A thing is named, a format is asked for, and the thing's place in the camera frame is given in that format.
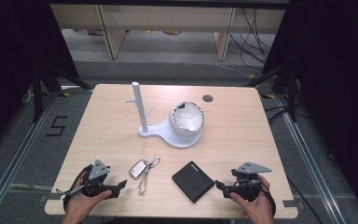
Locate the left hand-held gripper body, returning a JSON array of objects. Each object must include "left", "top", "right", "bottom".
[{"left": 80, "top": 159, "right": 121, "bottom": 199}]

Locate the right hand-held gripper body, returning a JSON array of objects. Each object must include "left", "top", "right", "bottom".
[{"left": 230, "top": 161, "right": 273, "bottom": 202}]

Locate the person's right hand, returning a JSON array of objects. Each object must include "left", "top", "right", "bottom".
[{"left": 229, "top": 175, "right": 275, "bottom": 224}]

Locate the person's left hand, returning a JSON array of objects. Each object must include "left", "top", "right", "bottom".
[{"left": 62, "top": 172, "right": 113, "bottom": 224}]

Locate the black wallet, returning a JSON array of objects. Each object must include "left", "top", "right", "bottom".
[{"left": 171, "top": 160, "right": 215, "bottom": 204}]

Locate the white tree-shaped stand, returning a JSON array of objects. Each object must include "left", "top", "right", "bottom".
[{"left": 124, "top": 81, "right": 203, "bottom": 149}]

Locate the white eggshell bowl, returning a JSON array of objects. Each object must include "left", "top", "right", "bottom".
[{"left": 168, "top": 101, "right": 206, "bottom": 137}]

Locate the black tripod stand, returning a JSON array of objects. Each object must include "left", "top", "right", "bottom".
[
  {"left": 244, "top": 61, "right": 300, "bottom": 123},
  {"left": 32, "top": 61, "right": 95, "bottom": 123}
]

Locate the black curtain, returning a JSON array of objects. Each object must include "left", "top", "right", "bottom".
[
  {"left": 262, "top": 0, "right": 358, "bottom": 218},
  {"left": 0, "top": 0, "right": 79, "bottom": 157}
]

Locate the silver car key with ring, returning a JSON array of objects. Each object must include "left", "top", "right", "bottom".
[{"left": 128, "top": 156, "right": 162, "bottom": 197}]

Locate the black wrist strap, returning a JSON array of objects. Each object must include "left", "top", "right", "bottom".
[
  {"left": 260, "top": 181, "right": 277, "bottom": 218},
  {"left": 62, "top": 163, "right": 93, "bottom": 213}
]

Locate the aluminium floor rail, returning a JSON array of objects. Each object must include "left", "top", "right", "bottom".
[
  {"left": 0, "top": 90, "right": 60, "bottom": 224},
  {"left": 274, "top": 92, "right": 358, "bottom": 224}
]

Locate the white floor cable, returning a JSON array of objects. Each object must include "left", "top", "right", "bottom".
[{"left": 212, "top": 63, "right": 254, "bottom": 78}]

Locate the light wooden desk frame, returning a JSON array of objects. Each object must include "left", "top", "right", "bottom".
[{"left": 49, "top": 3, "right": 287, "bottom": 62}]

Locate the black cables bundle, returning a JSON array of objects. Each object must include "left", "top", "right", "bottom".
[{"left": 228, "top": 8, "right": 277, "bottom": 72}]

